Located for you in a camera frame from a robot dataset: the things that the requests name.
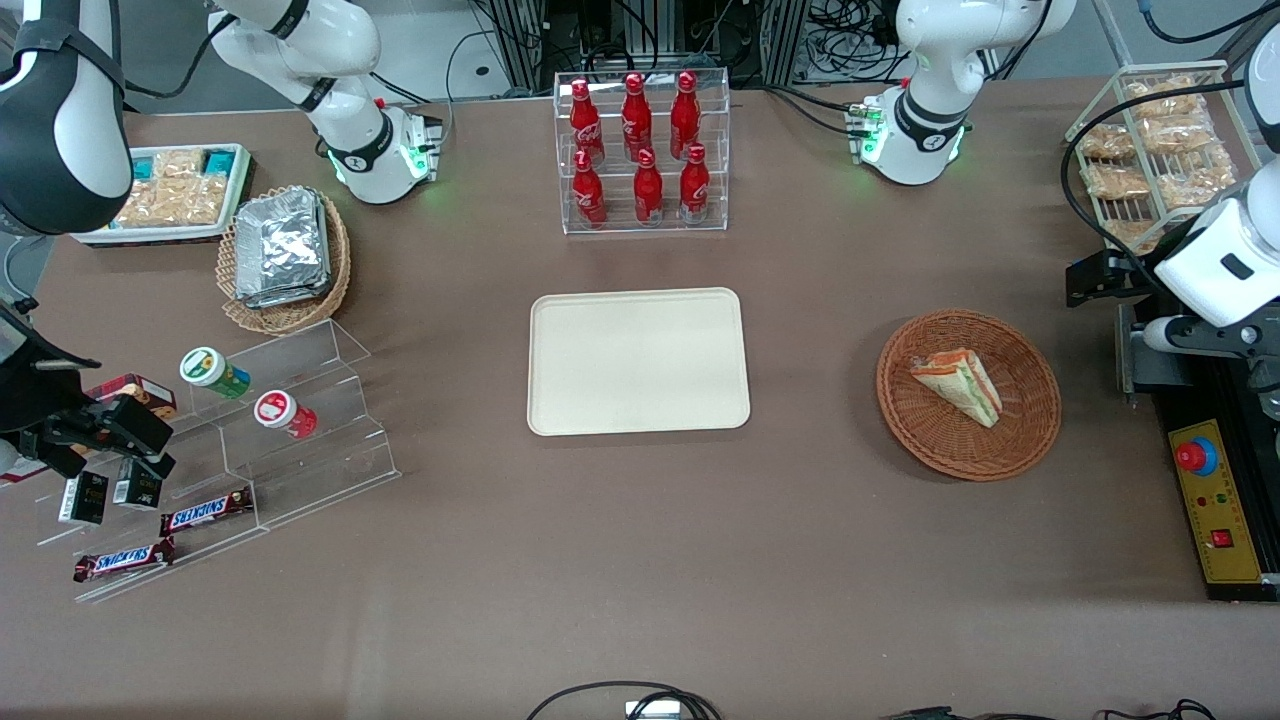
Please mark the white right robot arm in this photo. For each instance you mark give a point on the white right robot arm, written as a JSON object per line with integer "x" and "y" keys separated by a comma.
{"x": 60, "y": 120}

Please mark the clear acrylic stepped shelf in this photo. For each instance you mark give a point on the clear acrylic stepped shelf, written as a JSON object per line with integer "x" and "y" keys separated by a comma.
{"x": 320, "y": 470}

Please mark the round brown wicker basket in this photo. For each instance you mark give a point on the round brown wicker basket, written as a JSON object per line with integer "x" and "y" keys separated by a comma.
{"x": 930, "y": 440}

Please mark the silver foil pack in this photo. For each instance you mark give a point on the silver foil pack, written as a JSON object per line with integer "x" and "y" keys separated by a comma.
{"x": 282, "y": 242}
{"x": 290, "y": 299}

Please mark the red cola bottle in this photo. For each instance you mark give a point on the red cola bottle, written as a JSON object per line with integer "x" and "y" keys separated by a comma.
{"x": 585, "y": 120}
{"x": 694, "y": 188}
{"x": 648, "y": 192}
{"x": 588, "y": 195}
{"x": 636, "y": 115}
{"x": 684, "y": 112}

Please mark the red-brown chocolate box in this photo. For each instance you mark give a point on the red-brown chocolate box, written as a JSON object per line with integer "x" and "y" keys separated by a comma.
{"x": 140, "y": 390}

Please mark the yellow control panel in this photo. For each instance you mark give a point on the yellow control panel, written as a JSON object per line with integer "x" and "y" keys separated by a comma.
{"x": 1215, "y": 520}

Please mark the beige rectangular tray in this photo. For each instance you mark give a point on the beige rectangular tray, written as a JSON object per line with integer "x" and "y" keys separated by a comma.
{"x": 638, "y": 362}

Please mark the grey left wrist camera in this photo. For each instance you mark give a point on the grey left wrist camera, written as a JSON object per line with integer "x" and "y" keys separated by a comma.
{"x": 1190, "y": 336}

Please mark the triangle sandwich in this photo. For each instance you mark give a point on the triangle sandwich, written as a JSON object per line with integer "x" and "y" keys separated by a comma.
{"x": 962, "y": 385}

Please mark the white rectangular bin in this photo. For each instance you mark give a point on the white rectangular bin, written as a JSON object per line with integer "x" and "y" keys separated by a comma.
{"x": 240, "y": 185}

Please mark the red emergency stop button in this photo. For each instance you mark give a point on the red emergency stop button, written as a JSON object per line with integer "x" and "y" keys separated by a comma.
{"x": 1194, "y": 456}

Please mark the small black box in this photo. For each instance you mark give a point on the small black box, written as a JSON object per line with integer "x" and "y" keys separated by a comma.
{"x": 84, "y": 498}
{"x": 138, "y": 487}

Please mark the clear acrylic bottle rack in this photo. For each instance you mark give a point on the clear acrylic bottle rack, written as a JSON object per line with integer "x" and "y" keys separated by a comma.
{"x": 612, "y": 222}

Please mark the red cup with white lid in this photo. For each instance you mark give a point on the red cup with white lid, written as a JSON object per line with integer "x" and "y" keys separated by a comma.
{"x": 282, "y": 412}

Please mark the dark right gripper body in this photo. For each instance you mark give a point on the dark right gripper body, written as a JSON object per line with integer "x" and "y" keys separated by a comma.
{"x": 40, "y": 400}

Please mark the oval tan wicker basket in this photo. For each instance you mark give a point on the oval tan wicker basket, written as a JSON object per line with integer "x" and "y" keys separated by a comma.
{"x": 290, "y": 318}

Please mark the brown Snickers bar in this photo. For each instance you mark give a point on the brown Snickers bar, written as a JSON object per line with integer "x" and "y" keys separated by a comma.
{"x": 205, "y": 512}
{"x": 122, "y": 561}

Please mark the teal snack packet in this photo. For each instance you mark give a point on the teal snack packet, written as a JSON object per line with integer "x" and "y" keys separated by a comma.
{"x": 220, "y": 160}
{"x": 146, "y": 168}

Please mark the grey metal box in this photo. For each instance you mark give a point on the grey metal box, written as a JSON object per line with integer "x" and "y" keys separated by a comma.
{"x": 1130, "y": 360}

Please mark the aluminium frame rack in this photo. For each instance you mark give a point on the aluminium frame rack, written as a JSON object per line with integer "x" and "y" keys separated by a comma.
{"x": 650, "y": 35}

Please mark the clear bag of nut snacks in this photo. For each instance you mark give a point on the clear bag of nut snacks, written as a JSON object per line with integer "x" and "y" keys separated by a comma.
{"x": 178, "y": 164}
{"x": 175, "y": 202}

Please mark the clear bag of cracker snacks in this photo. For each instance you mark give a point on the clear bag of cracker snacks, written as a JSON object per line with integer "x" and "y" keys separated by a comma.
{"x": 1178, "y": 134}
{"x": 1116, "y": 182}
{"x": 1130, "y": 234}
{"x": 1106, "y": 142}
{"x": 1195, "y": 185}
{"x": 1162, "y": 98}

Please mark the green cup with white lid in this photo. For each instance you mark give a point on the green cup with white lid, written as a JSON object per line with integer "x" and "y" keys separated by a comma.
{"x": 212, "y": 370}

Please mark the small silver device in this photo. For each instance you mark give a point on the small silver device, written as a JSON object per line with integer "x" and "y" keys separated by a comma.
{"x": 652, "y": 710}

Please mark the black yellow control box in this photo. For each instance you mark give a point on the black yellow control box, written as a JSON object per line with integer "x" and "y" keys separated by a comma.
{"x": 1170, "y": 405}

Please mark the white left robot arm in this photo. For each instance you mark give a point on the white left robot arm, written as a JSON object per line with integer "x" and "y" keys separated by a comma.
{"x": 930, "y": 100}

